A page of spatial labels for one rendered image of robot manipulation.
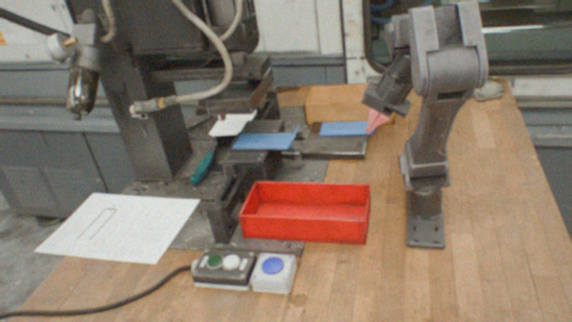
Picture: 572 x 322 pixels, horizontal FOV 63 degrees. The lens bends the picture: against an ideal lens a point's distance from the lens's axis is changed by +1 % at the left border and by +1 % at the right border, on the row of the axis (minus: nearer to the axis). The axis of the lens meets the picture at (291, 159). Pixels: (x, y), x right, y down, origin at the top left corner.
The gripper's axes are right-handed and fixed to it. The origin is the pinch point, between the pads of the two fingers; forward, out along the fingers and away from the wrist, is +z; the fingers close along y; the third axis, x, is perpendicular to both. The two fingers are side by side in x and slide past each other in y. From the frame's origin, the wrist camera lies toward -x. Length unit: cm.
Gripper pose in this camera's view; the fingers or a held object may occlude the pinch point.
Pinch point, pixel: (368, 129)
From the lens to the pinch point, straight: 105.0
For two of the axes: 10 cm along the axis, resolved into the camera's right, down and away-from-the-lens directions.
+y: -8.8, -4.8, 0.5
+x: -3.2, 5.1, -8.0
